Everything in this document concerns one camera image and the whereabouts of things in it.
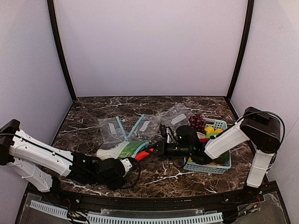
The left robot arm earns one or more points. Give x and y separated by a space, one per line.
25 155

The black right frame post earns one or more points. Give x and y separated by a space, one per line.
242 48

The black left frame post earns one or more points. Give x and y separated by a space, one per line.
59 49

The clear zip bag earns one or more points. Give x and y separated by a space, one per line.
121 149
176 116
112 131
145 128

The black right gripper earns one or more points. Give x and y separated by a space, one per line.
161 149

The white slotted cable duct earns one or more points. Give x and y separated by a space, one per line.
106 216

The purple grape bunch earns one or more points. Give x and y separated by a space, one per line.
198 123

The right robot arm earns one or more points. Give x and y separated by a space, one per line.
266 130

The green white bok choy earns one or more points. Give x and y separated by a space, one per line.
119 150

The light blue plastic basket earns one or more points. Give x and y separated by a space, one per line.
222 164

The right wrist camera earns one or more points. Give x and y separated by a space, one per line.
168 134

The black frame post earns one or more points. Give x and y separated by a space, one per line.
242 48
59 49

